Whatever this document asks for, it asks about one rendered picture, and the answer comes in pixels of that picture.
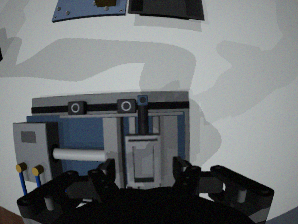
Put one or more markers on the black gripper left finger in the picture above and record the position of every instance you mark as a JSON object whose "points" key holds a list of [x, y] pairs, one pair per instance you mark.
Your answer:
{"points": [[43, 205]]}

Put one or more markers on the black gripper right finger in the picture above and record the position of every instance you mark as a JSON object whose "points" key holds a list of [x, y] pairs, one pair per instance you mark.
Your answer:
{"points": [[244, 194]]}

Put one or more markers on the yellow rectangular block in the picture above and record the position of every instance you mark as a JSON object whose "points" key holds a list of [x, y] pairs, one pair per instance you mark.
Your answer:
{"points": [[103, 3]]}

